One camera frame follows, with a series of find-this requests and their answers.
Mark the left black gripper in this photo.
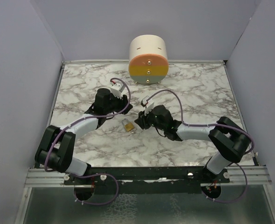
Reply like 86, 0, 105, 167
105, 91, 133, 114

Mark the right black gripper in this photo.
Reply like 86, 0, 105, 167
135, 106, 166, 131

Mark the large brass padlock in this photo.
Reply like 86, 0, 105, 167
121, 119, 134, 132

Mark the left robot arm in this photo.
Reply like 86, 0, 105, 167
35, 88, 133, 184

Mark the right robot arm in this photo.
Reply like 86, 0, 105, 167
134, 105, 252, 182

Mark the round three-drawer storage box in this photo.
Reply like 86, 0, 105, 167
128, 35, 169, 84

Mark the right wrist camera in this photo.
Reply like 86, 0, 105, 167
141, 96, 154, 115

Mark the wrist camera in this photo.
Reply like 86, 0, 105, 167
141, 96, 154, 115
110, 83, 125, 99

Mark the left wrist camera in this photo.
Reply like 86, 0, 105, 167
110, 83, 125, 99

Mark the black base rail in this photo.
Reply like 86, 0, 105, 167
64, 166, 230, 195

